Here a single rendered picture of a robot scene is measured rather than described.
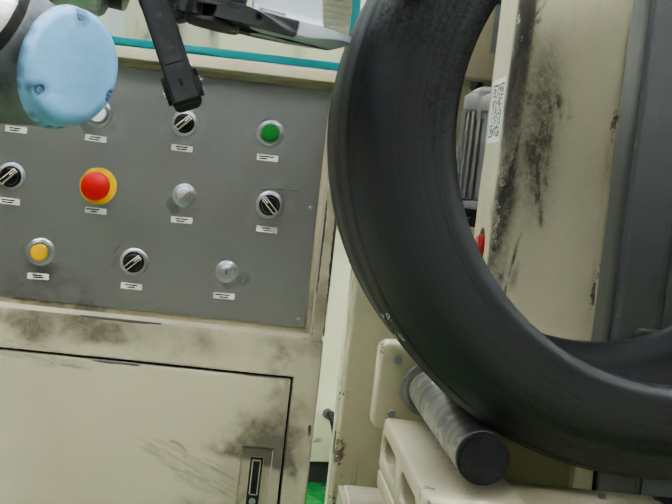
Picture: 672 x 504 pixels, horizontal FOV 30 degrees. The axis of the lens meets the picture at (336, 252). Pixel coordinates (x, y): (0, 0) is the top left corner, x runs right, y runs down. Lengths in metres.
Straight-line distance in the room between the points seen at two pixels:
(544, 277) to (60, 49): 0.68
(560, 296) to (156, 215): 0.62
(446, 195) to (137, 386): 0.84
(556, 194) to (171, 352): 0.60
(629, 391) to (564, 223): 0.42
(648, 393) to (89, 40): 0.52
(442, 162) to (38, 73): 0.32
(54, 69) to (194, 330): 0.83
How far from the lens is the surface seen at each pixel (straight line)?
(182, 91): 1.10
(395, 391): 1.39
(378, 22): 1.04
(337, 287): 4.65
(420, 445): 1.27
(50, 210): 1.79
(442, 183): 1.00
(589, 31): 1.45
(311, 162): 1.77
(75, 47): 0.97
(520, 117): 1.42
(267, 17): 1.08
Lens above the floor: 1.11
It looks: 3 degrees down
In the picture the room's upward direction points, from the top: 6 degrees clockwise
